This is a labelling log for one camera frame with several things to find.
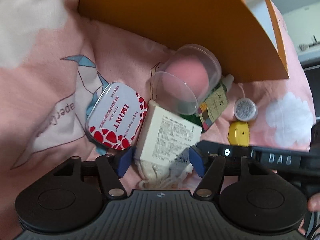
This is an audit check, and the white box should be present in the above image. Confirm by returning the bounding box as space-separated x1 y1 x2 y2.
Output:
133 100 203 190

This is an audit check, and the person's right hand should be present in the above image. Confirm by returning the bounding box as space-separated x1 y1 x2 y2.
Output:
308 193 320 212

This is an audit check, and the small yellow plastic object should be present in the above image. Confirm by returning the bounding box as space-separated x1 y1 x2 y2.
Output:
228 121 250 147

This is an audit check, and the small round silver tin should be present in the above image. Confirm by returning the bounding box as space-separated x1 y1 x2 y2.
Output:
234 98 258 122

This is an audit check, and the small green labelled bottle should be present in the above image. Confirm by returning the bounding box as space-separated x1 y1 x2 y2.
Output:
181 74 234 133

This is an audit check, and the red white mint tin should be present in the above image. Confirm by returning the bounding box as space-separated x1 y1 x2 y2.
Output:
86 82 148 151

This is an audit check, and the clear case with pink sponge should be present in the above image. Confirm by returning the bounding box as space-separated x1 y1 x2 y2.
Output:
150 44 222 115

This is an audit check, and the pink cloud print duvet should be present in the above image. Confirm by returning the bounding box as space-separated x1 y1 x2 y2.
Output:
1 0 315 239

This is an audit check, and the orange cardboard storage box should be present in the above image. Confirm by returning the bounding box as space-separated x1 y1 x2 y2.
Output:
78 0 289 83

